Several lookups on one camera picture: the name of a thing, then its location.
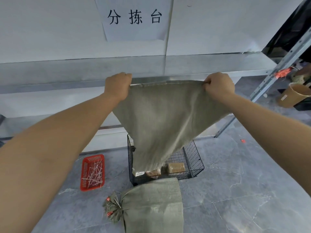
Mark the person's left hand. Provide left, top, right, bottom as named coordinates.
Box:
left=104, top=72, right=133, bottom=103

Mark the person's right hand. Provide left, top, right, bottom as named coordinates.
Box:
left=203, top=72, right=236, bottom=103

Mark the grey woven sack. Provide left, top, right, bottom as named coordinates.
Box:
left=103, top=177, right=184, bottom=233
left=112, top=80, right=231, bottom=172

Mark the person's left forearm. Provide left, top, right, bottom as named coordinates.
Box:
left=0, top=93, right=121, bottom=233

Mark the person's right forearm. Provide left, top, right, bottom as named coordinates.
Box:
left=219, top=92, right=311, bottom=207

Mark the white paper sign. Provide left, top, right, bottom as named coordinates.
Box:
left=94, top=0, right=174, bottom=42

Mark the metal shelf rack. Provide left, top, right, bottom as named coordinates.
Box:
left=0, top=0, right=311, bottom=153

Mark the brown paper cup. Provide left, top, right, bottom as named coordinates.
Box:
left=277, top=82, right=311, bottom=109

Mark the brown taped parcel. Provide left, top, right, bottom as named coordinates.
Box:
left=168, top=162, right=186, bottom=173

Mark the red plastic basket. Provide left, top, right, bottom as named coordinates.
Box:
left=80, top=154, right=105, bottom=192

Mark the tied full grey woven sack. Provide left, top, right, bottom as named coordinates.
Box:
left=103, top=177, right=184, bottom=233

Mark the black wire basket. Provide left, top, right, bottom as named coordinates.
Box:
left=127, top=134, right=205, bottom=186

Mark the pile of white cable ties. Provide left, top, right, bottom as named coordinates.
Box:
left=83, top=160, right=103, bottom=188

